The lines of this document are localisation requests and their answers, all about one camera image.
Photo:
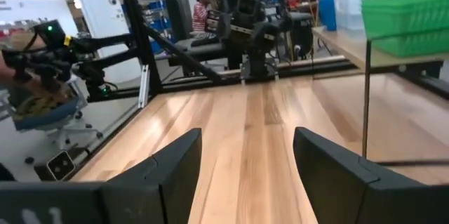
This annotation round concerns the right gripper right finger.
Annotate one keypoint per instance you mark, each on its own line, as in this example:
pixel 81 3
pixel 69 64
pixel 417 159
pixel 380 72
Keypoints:
pixel 350 192

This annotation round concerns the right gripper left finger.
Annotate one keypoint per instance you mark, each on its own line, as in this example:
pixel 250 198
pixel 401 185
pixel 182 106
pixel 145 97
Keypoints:
pixel 158 189

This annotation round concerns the clear plastic storage bin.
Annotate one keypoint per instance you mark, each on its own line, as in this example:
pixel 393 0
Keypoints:
pixel 350 6

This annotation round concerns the black background robot arm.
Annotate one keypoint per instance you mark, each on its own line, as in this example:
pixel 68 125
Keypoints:
pixel 87 45

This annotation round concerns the wooden shelf black metal legs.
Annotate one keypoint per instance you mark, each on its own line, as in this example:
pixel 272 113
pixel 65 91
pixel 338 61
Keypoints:
pixel 350 48

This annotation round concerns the person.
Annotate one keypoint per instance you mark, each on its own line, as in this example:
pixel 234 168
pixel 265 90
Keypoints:
pixel 200 13

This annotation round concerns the black office chair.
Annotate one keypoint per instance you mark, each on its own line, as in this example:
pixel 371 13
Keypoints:
pixel 179 17

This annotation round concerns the blue storage bins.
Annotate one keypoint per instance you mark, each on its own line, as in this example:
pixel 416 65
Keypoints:
pixel 159 24

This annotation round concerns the black floor pedal box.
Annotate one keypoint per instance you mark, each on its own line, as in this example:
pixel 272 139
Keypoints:
pixel 61 165

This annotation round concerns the white blue office chair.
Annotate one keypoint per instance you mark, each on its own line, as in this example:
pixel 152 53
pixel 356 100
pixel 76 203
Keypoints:
pixel 45 118

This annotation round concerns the silver corner bracket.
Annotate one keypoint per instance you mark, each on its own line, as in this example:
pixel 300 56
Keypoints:
pixel 144 87

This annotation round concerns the black aluminium rig frame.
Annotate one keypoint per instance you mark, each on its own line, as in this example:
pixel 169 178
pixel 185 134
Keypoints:
pixel 138 24

